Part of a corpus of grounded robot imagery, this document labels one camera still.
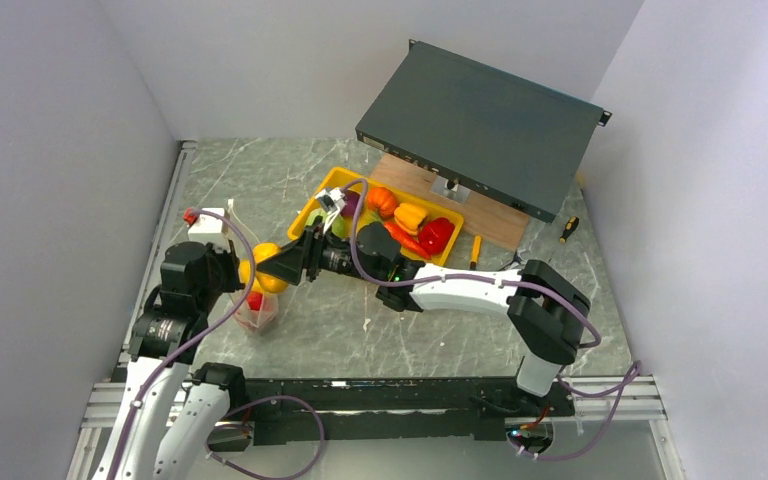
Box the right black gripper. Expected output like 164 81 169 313
258 216 383 285

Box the orange mango toy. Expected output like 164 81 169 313
238 242 291 295

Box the red apple toy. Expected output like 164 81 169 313
246 291 264 312

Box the clear zip top bag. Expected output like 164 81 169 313
224 198 281 338

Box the orange carrot toy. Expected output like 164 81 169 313
383 221 431 261

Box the green cabbage toy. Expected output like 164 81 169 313
305 208 351 239

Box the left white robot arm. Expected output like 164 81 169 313
92 241 248 479

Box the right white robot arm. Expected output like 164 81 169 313
256 223 593 415

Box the purple onion toy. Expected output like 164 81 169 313
340 190 360 218

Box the orange pumpkin toy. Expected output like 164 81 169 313
365 187 400 220

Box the yellow bell pepper toy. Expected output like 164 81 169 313
393 202 428 236

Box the red bell pepper toy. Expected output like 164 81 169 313
417 217 455 256

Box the brown wooden board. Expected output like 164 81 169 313
370 154 530 250

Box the dark grey rack device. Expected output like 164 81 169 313
355 40 612 223

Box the black yellow screwdriver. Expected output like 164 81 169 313
559 216 580 244

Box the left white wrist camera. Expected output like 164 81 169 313
183 208 231 253

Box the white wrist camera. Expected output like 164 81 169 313
183 208 231 253
314 188 346 215

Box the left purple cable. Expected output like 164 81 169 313
105 208 327 480

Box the purple cable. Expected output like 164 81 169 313
330 177 642 464
105 208 327 480

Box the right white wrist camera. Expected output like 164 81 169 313
314 188 346 215

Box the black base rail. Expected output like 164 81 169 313
222 376 575 446

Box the orange handled tool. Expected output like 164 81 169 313
469 235 483 270

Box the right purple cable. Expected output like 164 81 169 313
330 177 642 464

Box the aluminium frame rail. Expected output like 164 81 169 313
65 139 687 480

